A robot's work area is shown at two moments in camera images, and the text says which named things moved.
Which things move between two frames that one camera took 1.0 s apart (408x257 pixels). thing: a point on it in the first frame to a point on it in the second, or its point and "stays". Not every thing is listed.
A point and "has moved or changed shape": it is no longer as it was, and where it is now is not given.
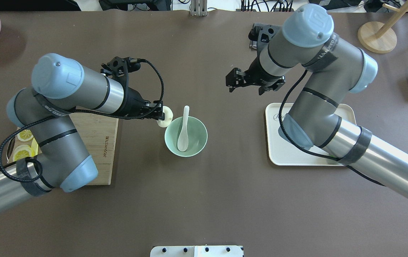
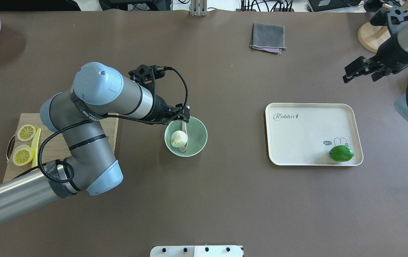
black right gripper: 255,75 to 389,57
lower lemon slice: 22,151 stays
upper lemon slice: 25,135 stays
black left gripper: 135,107 to 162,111
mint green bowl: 197,134 stays
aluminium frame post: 199,8 stays
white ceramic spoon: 183,141 stays
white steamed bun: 168,115 has moved or changed shape
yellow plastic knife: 34,147 stays
